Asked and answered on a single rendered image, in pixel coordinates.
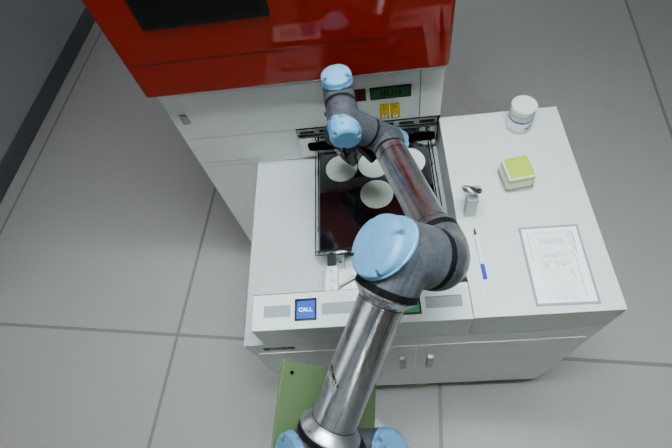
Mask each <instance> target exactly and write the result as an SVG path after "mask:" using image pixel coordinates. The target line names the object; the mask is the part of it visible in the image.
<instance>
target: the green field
mask: <svg viewBox="0 0 672 448"><path fill-rule="evenodd" d="M409 95H410V86H401V87H392V88H382V89H373V90H371V96H372V99H380V98H390V97H400V96H409Z"/></svg>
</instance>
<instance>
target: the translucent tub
mask: <svg viewBox="0 0 672 448"><path fill-rule="evenodd" d="M500 160H501V164H500V168H499V169H498V174H499V177H500V179H501V182H502V184H503V186H504V189H505V191H506V192H512V191H517V190H522V189H528V188H531V187H532V186H533V181H534V179H535V177H537V176H538V175H537V172H536V170H535V168H534V166H533V164H532V161H531V159H530V157H529V155H528V153H526V154H521V155H516V156H511V157H506V158H501V159H500Z"/></svg>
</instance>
